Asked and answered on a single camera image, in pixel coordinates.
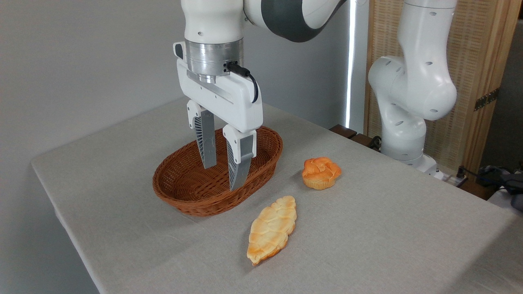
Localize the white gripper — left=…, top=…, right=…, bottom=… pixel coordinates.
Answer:
left=173, top=41, right=264, bottom=192

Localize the orange muffin-shaped bread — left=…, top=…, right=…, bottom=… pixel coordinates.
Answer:
left=302, top=157, right=342, bottom=190

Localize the brown wicker oval basket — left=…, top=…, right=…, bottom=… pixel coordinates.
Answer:
left=152, top=126, right=283, bottom=217

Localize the long braided golden bread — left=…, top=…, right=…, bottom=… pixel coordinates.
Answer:
left=246, top=195, right=297, bottom=266

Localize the dark brown wooden block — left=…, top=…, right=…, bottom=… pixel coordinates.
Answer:
left=351, top=134, right=378, bottom=149
left=329, top=125, right=357, bottom=139

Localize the grey tablecloth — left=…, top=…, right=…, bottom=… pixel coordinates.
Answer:
left=31, top=96, right=523, bottom=294

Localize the metal hinge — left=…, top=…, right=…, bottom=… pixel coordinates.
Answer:
left=474, top=88, right=500, bottom=111

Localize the bamboo and wood screen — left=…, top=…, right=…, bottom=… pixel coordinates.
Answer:
left=364, top=0, right=523, bottom=176

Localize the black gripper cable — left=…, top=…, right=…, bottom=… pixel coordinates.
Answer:
left=224, top=61, right=259, bottom=104

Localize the dark bag with cables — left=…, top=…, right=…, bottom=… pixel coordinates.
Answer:
left=457, top=163, right=523, bottom=211

